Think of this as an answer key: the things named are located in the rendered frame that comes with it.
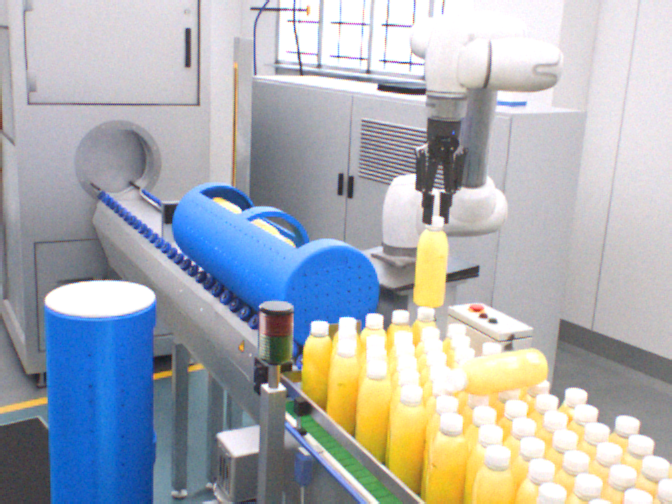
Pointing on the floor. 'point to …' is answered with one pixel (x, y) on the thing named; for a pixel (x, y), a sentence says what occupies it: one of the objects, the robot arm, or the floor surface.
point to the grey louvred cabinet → (304, 134)
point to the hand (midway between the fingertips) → (436, 208)
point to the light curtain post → (240, 156)
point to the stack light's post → (271, 444)
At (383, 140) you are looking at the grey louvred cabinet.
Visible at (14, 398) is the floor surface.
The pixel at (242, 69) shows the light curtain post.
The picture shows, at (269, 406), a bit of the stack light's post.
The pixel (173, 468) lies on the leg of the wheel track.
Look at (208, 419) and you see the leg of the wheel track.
